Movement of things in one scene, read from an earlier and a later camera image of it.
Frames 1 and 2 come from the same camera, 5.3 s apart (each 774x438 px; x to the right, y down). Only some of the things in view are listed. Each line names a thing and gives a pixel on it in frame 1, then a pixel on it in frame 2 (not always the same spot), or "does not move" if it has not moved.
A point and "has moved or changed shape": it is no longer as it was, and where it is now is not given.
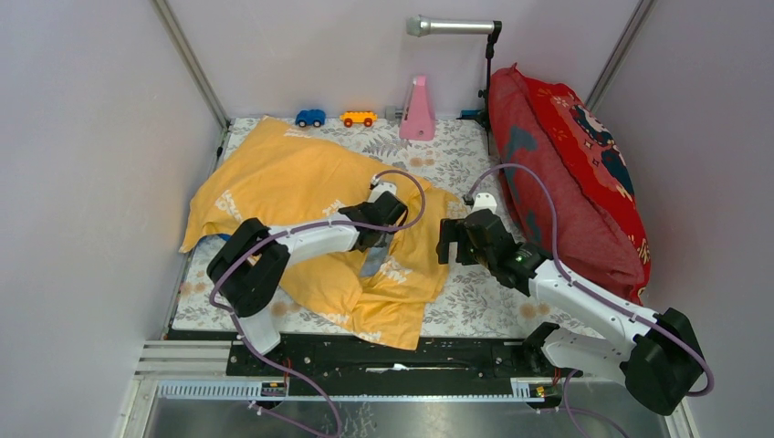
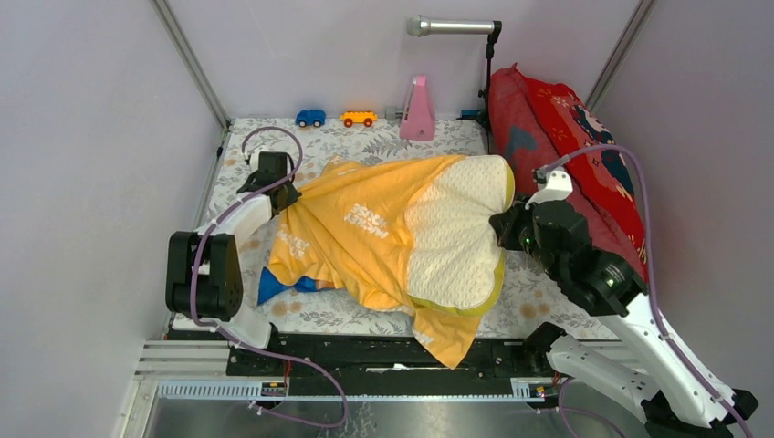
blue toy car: [310, 117] does not move
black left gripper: [362, 206] → [290, 195]
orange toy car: [367, 118] does not move
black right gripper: [453, 230] → [507, 222]
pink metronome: [418, 121] does not move
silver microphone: [418, 26] does not move
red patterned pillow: [601, 230] does not move
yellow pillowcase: [282, 178] has moved or changed shape
